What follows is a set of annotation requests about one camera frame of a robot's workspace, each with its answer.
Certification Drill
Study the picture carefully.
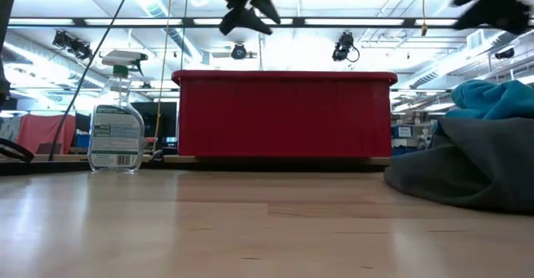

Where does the thin yellow cord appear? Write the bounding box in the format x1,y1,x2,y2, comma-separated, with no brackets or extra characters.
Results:
153,0,174,153

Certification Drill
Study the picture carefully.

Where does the black ceiling track light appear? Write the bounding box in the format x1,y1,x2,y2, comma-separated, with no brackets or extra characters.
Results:
52,29,93,61

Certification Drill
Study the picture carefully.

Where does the red plastic laundry basket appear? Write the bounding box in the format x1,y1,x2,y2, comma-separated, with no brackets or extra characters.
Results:
171,69,399,159

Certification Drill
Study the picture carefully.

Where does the dark grey sweatshirt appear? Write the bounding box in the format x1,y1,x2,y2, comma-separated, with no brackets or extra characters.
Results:
383,116,534,215

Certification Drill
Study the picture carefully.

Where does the long black cable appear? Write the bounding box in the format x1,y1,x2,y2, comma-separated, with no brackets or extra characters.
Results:
48,0,133,162

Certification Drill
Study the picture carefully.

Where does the round black ceiling device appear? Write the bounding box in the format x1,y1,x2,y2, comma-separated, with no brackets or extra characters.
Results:
230,43,249,61

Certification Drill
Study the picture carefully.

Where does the clear spray bottle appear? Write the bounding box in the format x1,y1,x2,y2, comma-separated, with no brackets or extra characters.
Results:
87,50,149,174

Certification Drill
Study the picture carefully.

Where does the yellow hanging cord with plug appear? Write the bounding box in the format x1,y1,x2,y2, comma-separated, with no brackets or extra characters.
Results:
419,0,429,37

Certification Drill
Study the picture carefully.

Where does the bright blue towel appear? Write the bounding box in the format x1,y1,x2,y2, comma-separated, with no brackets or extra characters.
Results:
431,79,534,136

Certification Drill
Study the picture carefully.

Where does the blue storage bin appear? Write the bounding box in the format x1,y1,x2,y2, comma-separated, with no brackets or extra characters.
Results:
390,124,415,140

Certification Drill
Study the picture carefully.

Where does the red fabric partition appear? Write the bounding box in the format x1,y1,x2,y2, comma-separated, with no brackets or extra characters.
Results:
16,114,77,154

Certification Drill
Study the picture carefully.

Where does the black cable loop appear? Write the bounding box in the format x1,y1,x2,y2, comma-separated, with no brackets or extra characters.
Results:
0,138,37,164

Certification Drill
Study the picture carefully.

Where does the black aluminium table frame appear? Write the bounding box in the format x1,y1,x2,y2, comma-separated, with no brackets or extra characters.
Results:
0,160,391,175

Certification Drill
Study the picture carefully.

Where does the small black monitor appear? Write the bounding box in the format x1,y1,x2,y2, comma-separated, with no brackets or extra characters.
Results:
74,111,92,135

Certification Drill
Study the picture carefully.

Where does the large black monitor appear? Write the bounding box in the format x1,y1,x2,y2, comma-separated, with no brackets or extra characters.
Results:
131,101,179,139

